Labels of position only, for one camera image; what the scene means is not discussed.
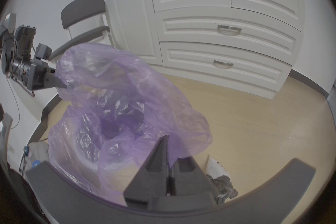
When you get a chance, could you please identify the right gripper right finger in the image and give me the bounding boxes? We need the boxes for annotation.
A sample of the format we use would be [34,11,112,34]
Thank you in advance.
[168,155,220,204]

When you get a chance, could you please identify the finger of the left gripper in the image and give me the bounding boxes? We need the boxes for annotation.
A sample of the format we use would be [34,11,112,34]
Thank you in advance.
[45,72,69,89]

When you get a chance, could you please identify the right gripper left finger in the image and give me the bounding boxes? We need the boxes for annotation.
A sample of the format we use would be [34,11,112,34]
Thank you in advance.
[123,135,169,211]

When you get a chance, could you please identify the white paper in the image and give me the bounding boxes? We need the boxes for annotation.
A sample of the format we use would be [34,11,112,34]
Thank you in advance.
[205,155,229,179]

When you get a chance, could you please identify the black plastic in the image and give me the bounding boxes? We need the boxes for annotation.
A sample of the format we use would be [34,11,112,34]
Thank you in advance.
[211,175,239,204]

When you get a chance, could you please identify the purple plastic bag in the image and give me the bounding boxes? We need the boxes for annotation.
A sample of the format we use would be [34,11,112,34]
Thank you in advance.
[48,43,213,205]

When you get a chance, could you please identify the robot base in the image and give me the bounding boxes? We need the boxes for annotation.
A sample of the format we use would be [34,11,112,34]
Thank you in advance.
[20,140,51,173]

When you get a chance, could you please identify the grey and white chair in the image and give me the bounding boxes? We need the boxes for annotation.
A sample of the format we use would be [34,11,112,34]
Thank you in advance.
[50,0,111,62]

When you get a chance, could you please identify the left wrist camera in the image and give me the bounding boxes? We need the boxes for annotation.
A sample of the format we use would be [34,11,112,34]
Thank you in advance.
[34,43,52,62]

